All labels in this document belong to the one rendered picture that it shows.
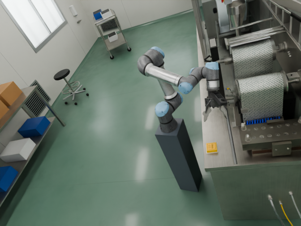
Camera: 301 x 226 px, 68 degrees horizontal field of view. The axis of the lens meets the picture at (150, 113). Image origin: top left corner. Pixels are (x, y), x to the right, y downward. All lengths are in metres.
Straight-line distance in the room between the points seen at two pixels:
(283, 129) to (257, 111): 0.18
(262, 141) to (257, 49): 0.58
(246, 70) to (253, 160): 0.60
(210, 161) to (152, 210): 1.16
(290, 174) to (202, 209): 1.03
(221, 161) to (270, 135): 0.34
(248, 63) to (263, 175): 0.73
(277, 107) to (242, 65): 0.35
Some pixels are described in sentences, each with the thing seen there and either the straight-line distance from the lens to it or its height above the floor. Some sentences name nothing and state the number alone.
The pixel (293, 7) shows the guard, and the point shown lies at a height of 1.77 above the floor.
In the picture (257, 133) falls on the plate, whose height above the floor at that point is 1.03.
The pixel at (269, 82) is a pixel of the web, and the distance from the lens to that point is 1.50.
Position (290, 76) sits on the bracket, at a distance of 1.55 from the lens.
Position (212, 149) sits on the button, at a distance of 1.64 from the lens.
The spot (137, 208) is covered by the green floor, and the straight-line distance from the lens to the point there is 2.65.
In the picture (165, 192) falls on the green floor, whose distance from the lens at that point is 2.63.
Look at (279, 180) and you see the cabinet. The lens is 1.76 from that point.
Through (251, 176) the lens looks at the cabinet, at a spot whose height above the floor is 0.77.
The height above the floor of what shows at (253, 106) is 1.15.
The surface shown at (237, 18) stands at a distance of 2.03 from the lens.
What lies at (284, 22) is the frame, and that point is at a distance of 1.76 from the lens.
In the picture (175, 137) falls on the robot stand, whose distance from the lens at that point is 1.83.
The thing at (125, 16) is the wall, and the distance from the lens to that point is 7.31.
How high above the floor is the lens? 2.20
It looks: 38 degrees down
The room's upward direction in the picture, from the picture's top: 24 degrees counter-clockwise
